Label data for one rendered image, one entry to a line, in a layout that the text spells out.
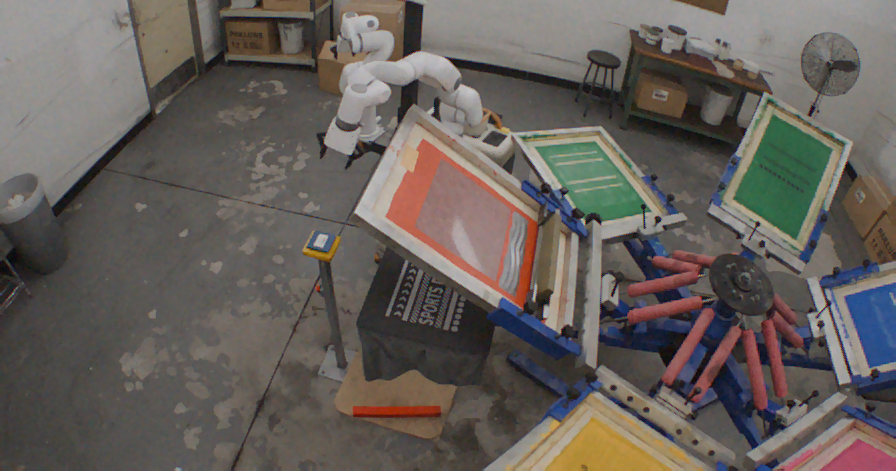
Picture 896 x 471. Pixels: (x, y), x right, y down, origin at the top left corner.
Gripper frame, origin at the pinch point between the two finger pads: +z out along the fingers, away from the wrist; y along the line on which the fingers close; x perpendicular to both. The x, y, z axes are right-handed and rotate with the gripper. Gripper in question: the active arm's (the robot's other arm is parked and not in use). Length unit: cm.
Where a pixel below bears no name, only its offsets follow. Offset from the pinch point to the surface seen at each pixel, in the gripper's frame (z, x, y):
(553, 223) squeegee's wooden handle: -2, -13, -74
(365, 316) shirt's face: 47, 17, -29
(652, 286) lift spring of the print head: -2, -5, -119
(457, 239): -0.4, 11.0, -44.5
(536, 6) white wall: 43, -380, -64
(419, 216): -3.9, 12.2, -31.5
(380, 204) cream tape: -7.0, 17.4, -19.9
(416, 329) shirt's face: 42, 18, -47
